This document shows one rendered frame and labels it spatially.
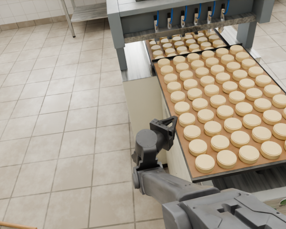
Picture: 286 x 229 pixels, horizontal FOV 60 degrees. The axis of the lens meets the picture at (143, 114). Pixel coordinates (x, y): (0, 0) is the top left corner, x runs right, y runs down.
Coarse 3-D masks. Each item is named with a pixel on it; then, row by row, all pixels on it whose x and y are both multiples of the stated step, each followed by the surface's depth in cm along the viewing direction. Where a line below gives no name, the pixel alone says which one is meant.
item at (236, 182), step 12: (168, 156) 151; (180, 156) 99; (168, 168) 167; (180, 168) 106; (276, 168) 79; (216, 180) 78; (228, 180) 78; (240, 180) 77; (252, 180) 77; (264, 180) 76; (276, 180) 76; (252, 192) 74
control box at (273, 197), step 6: (258, 192) 74; (264, 192) 74; (270, 192) 73; (276, 192) 73; (282, 192) 73; (258, 198) 72; (264, 198) 72; (270, 198) 72; (276, 198) 72; (282, 198) 72; (270, 204) 74; (276, 204) 74; (282, 210) 78
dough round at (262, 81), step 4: (260, 76) 88; (264, 76) 88; (268, 76) 87; (256, 80) 87; (260, 80) 86; (264, 80) 86; (268, 80) 86; (256, 84) 87; (260, 84) 86; (264, 84) 85; (268, 84) 86
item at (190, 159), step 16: (240, 64) 98; (256, 64) 97; (160, 80) 97; (272, 80) 89; (208, 96) 87; (224, 96) 86; (192, 112) 82; (256, 112) 78; (176, 128) 78; (272, 128) 73; (208, 144) 72; (256, 144) 70; (192, 160) 68; (240, 160) 66; (272, 160) 65; (192, 176) 65
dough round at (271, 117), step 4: (264, 112) 76; (268, 112) 75; (272, 112) 75; (276, 112) 75; (264, 116) 74; (268, 116) 74; (272, 116) 74; (276, 116) 74; (280, 116) 73; (264, 120) 75; (268, 120) 73; (272, 120) 73; (276, 120) 73; (280, 120) 73; (272, 124) 74
